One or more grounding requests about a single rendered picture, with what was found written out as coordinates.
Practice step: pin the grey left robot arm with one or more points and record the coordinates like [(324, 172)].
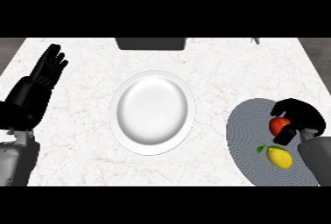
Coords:
[(17, 157)]

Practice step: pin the white oval plate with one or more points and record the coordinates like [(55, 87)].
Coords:
[(153, 112)]

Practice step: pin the yellow lemon with leaf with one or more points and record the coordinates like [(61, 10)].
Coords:
[(280, 157)]

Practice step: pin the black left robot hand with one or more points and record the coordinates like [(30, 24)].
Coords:
[(30, 96)]

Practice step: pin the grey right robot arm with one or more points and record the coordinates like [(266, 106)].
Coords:
[(317, 157)]

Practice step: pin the dark grey appliance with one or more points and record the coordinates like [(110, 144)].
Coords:
[(151, 43)]

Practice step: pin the grey round placemat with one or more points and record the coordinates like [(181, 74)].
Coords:
[(250, 140)]

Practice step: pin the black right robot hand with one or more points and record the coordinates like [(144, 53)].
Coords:
[(303, 115)]

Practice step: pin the small grey metal object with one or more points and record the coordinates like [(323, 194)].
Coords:
[(256, 40)]

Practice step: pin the red tomato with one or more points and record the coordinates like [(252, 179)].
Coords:
[(278, 126)]

